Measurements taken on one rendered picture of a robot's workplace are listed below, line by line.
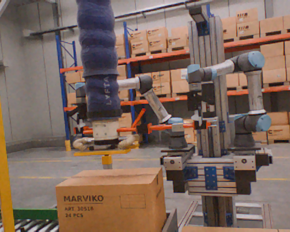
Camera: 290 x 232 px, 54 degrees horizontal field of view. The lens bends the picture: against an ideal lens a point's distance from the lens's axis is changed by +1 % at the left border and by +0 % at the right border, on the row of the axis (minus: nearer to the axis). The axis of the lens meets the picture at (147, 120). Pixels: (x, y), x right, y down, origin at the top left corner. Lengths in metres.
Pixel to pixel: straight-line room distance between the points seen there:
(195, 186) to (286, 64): 6.96
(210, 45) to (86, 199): 1.47
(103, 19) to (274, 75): 7.34
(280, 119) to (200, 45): 7.11
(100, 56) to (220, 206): 1.45
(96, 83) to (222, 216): 1.40
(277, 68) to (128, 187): 7.52
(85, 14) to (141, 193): 1.10
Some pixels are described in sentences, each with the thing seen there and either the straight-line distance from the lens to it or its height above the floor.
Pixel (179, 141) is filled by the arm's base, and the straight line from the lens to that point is 2.20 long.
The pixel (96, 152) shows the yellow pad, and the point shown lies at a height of 1.13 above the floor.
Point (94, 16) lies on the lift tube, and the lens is 1.82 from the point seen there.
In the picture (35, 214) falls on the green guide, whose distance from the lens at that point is 2.57.
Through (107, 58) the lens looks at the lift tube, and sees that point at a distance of 1.77.
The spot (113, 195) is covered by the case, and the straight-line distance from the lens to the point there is 1.73.
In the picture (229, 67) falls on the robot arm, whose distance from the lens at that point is 2.06.
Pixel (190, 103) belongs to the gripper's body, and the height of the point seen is 1.38.
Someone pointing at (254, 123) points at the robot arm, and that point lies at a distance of 2.03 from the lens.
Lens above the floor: 1.38
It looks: 3 degrees down
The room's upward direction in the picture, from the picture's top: 5 degrees counter-clockwise
